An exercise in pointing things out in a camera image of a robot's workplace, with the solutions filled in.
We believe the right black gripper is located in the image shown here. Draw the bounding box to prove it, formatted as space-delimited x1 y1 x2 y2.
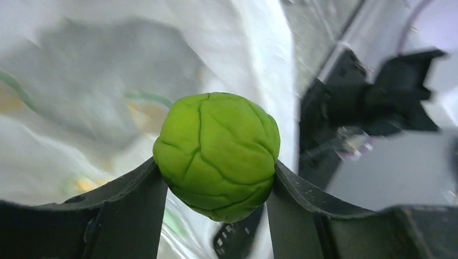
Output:
299 49 444 189

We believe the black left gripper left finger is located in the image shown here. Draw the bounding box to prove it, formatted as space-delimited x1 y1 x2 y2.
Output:
1 159 167 259

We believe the white plastic bag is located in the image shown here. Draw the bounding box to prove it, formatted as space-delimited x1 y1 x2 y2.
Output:
1 1 297 258

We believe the green lime fake fruit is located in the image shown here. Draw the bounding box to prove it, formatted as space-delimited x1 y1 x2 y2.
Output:
153 92 280 223

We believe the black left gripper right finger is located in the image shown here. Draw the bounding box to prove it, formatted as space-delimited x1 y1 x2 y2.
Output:
267 163 457 259

